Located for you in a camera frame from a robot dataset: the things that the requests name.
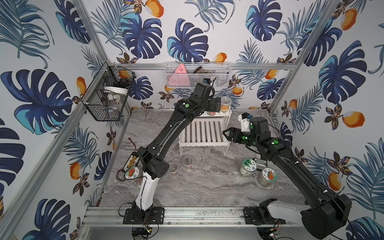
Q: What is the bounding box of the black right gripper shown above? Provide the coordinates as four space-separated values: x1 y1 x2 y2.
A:
222 127 260 149

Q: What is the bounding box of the clear seed container orange label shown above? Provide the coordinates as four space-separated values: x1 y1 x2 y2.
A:
221 97 232 113

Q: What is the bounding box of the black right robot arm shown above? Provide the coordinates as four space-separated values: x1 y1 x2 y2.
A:
223 117 352 240

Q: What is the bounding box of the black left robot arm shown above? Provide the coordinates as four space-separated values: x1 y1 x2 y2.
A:
133 83 221 212

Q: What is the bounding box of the white slatted wooden shelf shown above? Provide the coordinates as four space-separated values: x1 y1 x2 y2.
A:
179 110 232 156

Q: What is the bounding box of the green lid seed jar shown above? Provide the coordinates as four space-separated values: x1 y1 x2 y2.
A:
240 159 257 177

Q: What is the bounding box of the clear seed container centre left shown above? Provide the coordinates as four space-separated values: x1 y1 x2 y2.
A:
182 156 194 169

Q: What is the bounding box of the clear seed container far left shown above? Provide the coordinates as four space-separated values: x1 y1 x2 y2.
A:
168 162 179 176

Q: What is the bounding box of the black remote-like tool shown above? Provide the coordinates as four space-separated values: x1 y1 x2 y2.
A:
254 154 268 171

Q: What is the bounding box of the pink triangular packet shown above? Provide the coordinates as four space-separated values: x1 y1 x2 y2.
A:
167 64 191 88

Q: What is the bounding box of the red label lid jar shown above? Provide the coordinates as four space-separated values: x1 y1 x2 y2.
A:
257 168 278 187

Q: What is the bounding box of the green white lid jar left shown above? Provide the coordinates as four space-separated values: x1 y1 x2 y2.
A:
124 167 141 180

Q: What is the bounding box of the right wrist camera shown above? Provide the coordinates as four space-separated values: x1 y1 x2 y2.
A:
238 113 252 132

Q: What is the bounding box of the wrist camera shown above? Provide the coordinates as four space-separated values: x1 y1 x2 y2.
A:
203 78 211 85
238 113 252 132

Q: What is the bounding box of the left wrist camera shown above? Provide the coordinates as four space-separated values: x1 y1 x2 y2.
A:
203 78 211 85

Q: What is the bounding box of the white mesh wall basket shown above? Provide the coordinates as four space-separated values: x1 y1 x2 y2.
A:
165 62 233 89

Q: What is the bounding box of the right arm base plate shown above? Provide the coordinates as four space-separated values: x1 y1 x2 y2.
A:
243 198 286 226

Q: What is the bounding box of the white bowl in wire basket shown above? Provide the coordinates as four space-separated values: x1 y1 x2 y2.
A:
104 87 128 96

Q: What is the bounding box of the black wire basket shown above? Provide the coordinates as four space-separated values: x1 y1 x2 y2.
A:
81 62 137 122

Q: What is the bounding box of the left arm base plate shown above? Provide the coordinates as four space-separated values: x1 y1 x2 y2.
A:
123 206 165 225

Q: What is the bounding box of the aluminium front rail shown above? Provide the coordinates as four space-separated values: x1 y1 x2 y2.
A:
81 206 328 228

